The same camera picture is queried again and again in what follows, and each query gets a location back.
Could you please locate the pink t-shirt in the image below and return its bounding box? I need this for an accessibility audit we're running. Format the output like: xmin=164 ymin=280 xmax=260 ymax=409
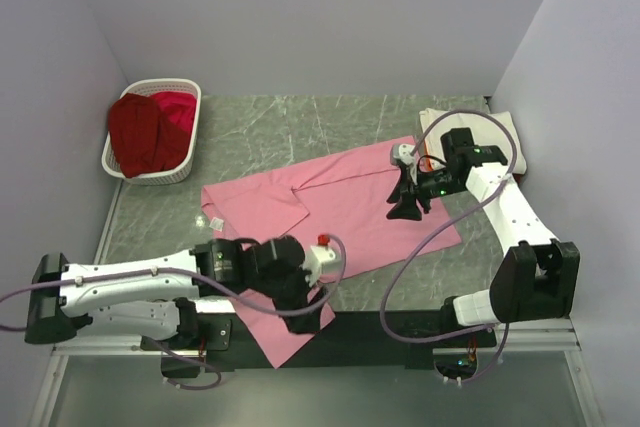
xmin=200 ymin=135 xmax=462 ymax=369

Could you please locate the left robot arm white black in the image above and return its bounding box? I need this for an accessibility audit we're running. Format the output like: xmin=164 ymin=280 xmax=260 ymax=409
xmin=24 ymin=236 xmax=341 ymax=348

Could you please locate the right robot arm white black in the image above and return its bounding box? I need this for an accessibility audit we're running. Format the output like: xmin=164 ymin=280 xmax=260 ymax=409
xmin=387 ymin=128 xmax=580 ymax=327

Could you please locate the folded orange t-shirt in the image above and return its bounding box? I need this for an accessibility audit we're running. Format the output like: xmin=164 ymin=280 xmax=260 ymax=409
xmin=419 ymin=144 xmax=442 ymax=172

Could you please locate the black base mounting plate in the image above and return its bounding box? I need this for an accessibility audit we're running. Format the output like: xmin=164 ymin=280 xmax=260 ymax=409
xmin=170 ymin=311 xmax=497 ymax=372

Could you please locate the folded white t-shirt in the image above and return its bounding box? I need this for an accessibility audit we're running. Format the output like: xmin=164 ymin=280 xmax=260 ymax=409
xmin=422 ymin=112 xmax=527 ymax=175

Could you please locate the white perforated laundry basket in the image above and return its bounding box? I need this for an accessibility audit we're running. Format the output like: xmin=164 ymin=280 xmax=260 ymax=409
xmin=101 ymin=78 xmax=202 ymax=186

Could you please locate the crimson red t-shirt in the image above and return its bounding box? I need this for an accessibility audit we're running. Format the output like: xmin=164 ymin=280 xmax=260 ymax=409
xmin=151 ymin=91 xmax=197 ymax=134

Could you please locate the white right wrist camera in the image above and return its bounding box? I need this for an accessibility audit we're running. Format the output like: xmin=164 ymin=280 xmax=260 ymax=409
xmin=390 ymin=144 xmax=418 ymax=183

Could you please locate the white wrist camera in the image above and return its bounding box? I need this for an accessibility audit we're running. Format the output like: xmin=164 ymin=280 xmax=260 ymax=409
xmin=301 ymin=234 xmax=343 ymax=287
xmin=390 ymin=144 xmax=418 ymax=183

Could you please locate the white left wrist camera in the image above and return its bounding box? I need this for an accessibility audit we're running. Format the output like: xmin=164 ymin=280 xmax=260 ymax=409
xmin=301 ymin=234 xmax=343 ymax=287

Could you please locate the aluminium rail frame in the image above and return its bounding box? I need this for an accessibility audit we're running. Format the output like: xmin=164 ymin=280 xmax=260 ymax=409
xmin=30 ymin=320 xmax=602 ymax=426

